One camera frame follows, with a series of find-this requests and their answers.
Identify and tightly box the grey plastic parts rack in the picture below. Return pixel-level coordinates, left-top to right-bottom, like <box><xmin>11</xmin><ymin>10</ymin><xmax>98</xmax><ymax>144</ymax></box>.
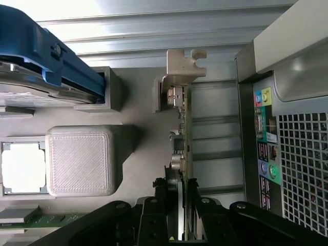
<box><xmin>0</xmin><ymin>66</ymin><xmax>196</xmax><ymax>246</ymax></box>

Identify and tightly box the silver CPU chip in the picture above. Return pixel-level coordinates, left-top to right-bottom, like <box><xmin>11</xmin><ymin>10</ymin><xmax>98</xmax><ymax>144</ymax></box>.
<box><xmin>1</xmin><ymin>142</ymin><xmax>49</xmax><ymax>195</ymax></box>

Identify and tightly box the blue plastic disk carrier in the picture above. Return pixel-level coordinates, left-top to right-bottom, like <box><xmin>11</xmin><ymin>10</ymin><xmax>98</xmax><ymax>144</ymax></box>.
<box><xmin>0</xmin><ymin>5</ymin><xmax>106</xmax><ymax>100</ymax></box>

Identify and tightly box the open black PC case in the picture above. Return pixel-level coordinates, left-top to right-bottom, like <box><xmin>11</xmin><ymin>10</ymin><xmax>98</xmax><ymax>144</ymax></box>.
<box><xmin>234</xmin><ymin>0</ymin><xmax>328</xmax><ymax>237</ymax></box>

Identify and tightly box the green RAM stick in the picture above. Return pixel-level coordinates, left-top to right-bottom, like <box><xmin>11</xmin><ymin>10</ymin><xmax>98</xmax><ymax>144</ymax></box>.
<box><xmin>0</xmin><ymin>213</ymin><xmax>88</xmax><ymax>229</ymax></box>

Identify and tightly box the silver hard disk drive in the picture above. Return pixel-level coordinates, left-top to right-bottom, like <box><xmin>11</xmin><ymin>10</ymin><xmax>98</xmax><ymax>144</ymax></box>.
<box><xmin>0</xmin><ymin>60</ymin><xmax>104</xmax><ymax>106</ymax></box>

